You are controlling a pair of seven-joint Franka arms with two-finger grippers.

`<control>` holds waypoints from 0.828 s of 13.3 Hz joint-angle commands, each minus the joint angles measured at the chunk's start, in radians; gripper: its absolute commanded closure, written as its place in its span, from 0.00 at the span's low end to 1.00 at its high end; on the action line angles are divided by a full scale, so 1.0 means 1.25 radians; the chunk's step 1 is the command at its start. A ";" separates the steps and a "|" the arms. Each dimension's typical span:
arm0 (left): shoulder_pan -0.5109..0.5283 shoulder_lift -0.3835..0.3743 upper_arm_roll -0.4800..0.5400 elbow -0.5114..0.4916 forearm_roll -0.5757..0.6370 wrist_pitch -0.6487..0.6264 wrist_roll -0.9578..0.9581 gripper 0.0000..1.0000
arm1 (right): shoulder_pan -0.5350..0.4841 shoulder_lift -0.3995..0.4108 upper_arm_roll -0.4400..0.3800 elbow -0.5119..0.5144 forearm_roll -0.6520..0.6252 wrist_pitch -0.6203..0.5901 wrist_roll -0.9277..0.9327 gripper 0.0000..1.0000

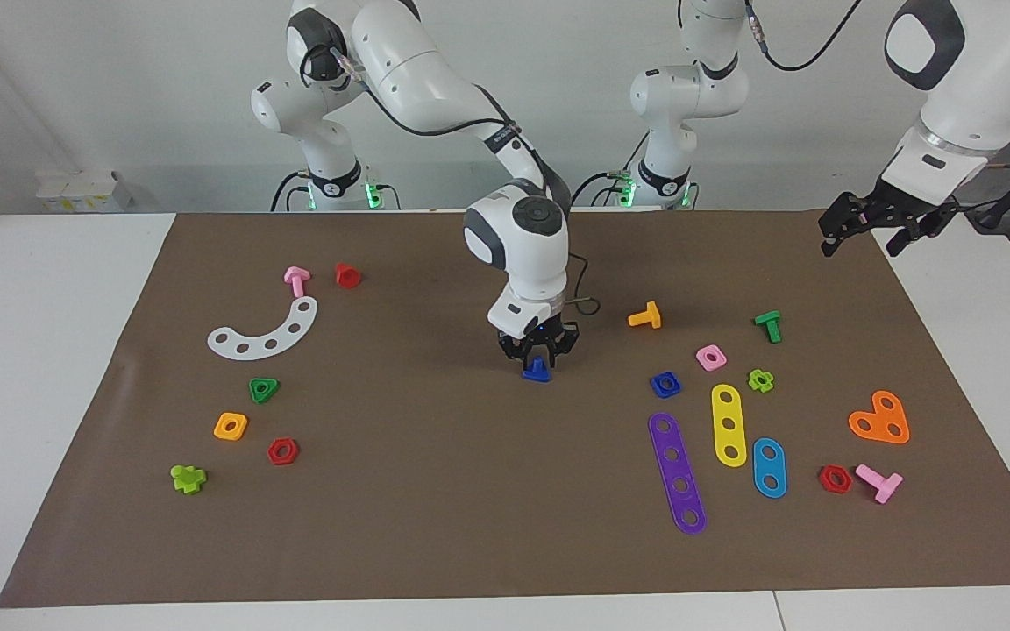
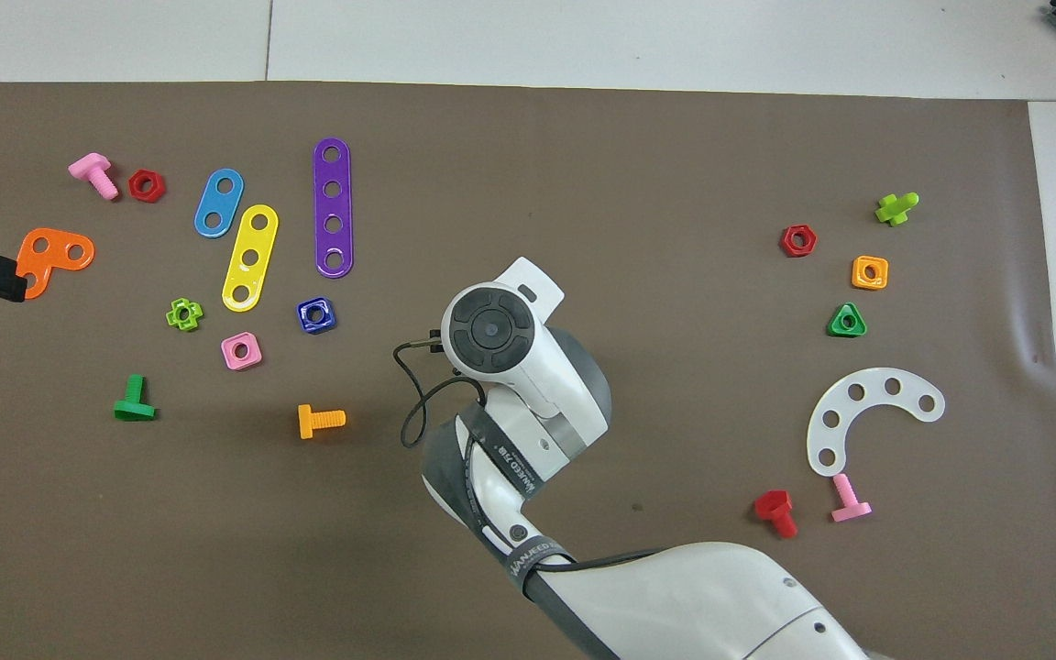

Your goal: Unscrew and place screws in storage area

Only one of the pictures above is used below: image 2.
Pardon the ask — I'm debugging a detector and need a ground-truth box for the orange three-hole angled plate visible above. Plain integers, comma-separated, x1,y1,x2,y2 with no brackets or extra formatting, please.
13,227,96,301

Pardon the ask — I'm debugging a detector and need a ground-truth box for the brown table mat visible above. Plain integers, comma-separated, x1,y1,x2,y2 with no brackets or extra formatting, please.
0,81,1056,660

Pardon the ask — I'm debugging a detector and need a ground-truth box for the orange plastic toy bolt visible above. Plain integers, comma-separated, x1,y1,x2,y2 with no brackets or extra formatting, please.
297,404,347,441

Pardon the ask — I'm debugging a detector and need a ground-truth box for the pink plastic toy bolt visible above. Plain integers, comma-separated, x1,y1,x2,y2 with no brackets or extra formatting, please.
830,473,874,523
68,152,120,201

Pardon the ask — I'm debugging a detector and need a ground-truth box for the white curved five-hole plate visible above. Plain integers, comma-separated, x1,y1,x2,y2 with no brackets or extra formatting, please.
806,368,947,479

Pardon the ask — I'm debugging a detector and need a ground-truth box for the green triangle toy nut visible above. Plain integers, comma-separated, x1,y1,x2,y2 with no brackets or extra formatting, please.
827,302,868,338

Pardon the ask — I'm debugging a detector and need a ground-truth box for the red hexagonal toy bolt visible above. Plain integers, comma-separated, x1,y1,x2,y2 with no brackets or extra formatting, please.
754,489,799,540

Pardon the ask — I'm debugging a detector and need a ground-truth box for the green plastic toy bolt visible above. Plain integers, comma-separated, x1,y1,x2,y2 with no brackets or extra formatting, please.
113,374,158,423

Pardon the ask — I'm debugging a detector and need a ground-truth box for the blue two-hole toy plate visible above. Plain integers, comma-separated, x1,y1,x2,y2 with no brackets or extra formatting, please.
193,168,245,239

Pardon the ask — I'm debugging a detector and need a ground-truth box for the blue square toy nut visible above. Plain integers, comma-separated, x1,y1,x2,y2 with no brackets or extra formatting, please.
296,297,338,336

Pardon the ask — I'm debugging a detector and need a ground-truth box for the lime green cross bolt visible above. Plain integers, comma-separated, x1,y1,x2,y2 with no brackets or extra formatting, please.
874,192,920,227

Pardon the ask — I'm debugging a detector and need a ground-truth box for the pink square toy nut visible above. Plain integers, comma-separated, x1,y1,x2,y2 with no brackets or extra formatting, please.
221,332,264,371

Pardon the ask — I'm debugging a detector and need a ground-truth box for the purple four-hole toy plate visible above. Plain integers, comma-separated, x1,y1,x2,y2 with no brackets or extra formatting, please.
313,137,355,278

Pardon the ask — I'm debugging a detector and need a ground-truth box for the yellow three-hole toy plate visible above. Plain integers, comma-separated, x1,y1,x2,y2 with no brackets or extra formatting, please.
221,203,280,314

